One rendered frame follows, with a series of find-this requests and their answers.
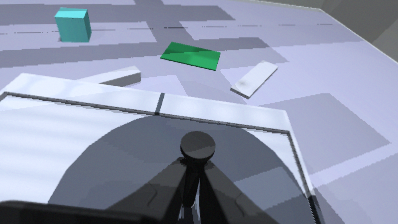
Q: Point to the grey round disc with center hole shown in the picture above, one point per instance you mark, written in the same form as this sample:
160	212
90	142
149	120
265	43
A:
127	157

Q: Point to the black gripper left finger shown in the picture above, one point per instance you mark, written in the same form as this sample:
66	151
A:
159	201

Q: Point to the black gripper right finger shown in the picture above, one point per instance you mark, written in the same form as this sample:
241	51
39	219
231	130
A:
222	202

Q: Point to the teal block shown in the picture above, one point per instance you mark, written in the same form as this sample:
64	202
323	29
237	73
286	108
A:
74	25

